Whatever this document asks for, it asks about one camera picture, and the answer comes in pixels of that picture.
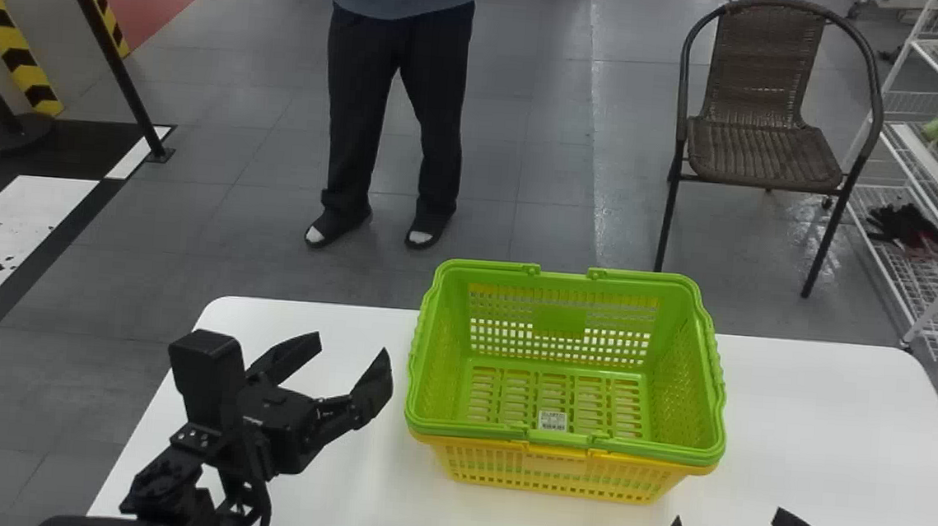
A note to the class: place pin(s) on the black gloves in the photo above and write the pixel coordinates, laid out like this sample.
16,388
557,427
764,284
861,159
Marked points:
905,226

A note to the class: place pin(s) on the yellow basket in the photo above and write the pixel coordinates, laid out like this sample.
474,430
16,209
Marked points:
553,471

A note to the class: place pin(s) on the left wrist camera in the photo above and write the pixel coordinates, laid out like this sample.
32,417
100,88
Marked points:
204,372

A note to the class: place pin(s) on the person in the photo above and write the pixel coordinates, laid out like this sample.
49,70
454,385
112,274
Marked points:
395,84

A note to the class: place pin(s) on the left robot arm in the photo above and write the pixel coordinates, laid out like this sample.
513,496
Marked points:
173,486

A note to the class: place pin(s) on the green basket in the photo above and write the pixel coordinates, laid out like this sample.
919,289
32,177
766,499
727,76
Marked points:
429,367

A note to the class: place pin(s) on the brown wicker chair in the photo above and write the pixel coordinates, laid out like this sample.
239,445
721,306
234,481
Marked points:
761,151

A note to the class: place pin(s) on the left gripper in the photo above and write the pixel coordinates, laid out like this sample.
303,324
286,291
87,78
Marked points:
282,427

